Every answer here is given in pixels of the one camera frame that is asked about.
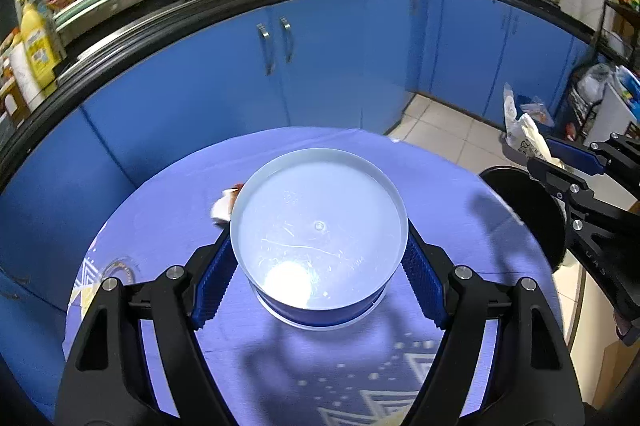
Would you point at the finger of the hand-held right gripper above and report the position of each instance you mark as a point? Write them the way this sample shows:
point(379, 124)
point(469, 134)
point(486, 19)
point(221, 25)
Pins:
point(575, 153)
point(560, 178)

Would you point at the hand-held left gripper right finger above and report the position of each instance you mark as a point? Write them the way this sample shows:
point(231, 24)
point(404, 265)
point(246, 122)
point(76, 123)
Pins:
point(425, 281)

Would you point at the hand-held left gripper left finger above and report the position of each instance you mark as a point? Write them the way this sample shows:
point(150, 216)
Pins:
point(212, 291)

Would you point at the black trash bin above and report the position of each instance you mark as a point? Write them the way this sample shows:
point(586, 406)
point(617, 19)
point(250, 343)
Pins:
point(520, 206)

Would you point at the cream and gold packet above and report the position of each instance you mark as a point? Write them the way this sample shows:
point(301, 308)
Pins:
point(525, 141)

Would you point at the blue round tin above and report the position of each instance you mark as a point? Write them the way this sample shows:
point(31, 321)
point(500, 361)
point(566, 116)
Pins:
point(320, 231)

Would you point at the white plastic bag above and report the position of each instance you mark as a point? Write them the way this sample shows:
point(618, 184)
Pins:
point(595, 81)

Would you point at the clear plastic lid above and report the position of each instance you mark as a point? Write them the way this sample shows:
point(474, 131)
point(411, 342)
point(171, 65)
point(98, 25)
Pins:
point(117, 273)

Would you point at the black storage rack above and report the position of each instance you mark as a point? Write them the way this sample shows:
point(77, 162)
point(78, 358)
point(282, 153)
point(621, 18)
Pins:
point(607, 36)

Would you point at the blue kitchen cabinet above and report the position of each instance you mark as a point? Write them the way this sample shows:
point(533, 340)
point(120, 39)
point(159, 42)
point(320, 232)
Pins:
point(175, 106)

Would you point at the black kitchen countertop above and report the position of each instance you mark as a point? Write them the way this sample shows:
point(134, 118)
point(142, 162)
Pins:
point(125, 37)

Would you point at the yellow bottle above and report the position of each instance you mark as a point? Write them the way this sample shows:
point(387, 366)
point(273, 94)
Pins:
point(39, 41)

